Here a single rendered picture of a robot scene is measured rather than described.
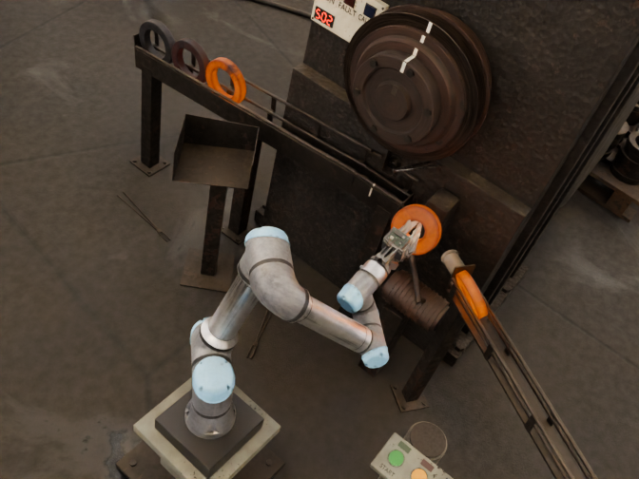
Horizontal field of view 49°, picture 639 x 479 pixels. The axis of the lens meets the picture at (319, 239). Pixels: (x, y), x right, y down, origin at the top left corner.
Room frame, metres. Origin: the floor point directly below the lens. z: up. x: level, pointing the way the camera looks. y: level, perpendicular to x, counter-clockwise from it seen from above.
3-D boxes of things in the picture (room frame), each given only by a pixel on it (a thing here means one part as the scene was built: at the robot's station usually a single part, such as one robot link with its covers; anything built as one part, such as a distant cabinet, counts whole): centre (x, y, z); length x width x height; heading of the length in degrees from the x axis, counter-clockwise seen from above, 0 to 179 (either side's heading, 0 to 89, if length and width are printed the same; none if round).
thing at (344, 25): (2.08, 0.12, 1.15); 0.26 x 0.02 x 0.18; 64
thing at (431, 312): (1.57, -0.38, 0.27); 0.22 x 0.13 x 0.53; 64
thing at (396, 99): (1.74, -0.10, 1.11); 0.28 x 0.06 x 0.28; 64
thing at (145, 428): (0.99, 0.16, 0.28); 0.32 x 0.32 x 0.04; 62
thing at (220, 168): (1.79, 0.43, 0.36); 0.26 x 0.20 x 0.72; 99
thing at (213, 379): (1.00, 0.17, 0.53); 0.13 x 0.12 x 0.14; 21
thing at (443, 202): (1.74, -0.36, 0.68); 0.11 x 0.08 x 0.24; 154
